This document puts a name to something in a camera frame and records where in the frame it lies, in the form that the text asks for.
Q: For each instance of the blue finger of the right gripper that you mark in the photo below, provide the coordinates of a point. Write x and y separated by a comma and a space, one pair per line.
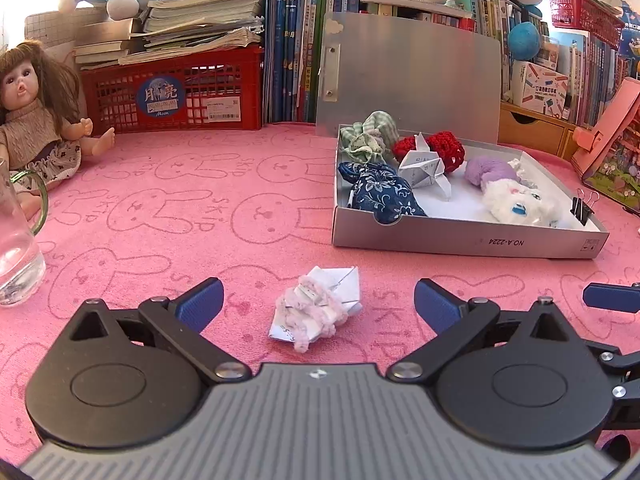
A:
620, 298

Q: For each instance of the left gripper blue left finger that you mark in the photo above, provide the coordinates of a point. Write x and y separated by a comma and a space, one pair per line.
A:
177, 325

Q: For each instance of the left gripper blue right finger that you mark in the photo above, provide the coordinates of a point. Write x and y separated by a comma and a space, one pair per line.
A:
460, 327

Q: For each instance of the pink fuzzy hair clip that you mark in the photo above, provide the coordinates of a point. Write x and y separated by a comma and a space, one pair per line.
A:
307, 312

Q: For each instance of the white fluffy plush toy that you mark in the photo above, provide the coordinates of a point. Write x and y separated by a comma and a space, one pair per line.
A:
512, 202

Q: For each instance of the blue patterned fabric pouch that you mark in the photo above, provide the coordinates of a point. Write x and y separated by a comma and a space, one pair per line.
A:
377, 188

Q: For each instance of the white origami paper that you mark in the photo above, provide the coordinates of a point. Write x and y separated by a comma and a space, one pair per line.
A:
423, 167

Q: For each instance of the red crochet scrunchie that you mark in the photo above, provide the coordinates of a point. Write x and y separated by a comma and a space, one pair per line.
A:
444, 143

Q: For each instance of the black binder clip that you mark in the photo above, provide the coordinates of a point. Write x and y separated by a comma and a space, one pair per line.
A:
582, 204

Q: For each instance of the pink triangular toy house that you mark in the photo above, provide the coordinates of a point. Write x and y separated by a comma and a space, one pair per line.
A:
607, 155

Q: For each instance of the purple fluffy plush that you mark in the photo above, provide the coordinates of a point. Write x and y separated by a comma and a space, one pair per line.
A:
481, 170

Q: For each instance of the green checkered scrunchie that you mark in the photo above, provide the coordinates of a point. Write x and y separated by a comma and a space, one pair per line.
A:
371, 140

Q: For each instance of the wooden drawer organizer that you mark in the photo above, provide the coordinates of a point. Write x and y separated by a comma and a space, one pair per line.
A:
518, 126

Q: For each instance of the clear glass cup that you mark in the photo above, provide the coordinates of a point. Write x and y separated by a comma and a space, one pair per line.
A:
22, 263

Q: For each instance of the silver open storage box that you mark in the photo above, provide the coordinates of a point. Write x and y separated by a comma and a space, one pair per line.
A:
415, 110

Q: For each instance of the red plastic basket left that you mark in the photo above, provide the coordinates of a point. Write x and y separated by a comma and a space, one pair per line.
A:
207, 90

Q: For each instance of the red plastic basket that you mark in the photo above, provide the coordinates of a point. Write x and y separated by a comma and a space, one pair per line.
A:
591, 16
207, 90

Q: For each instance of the brown haired doll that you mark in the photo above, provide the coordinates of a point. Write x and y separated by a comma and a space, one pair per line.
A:
42, 130

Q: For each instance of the red plastic basket top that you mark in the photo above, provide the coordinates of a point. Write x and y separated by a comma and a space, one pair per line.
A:
591, 16

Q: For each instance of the stack of books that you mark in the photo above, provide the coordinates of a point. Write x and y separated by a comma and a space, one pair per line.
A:
170, 28

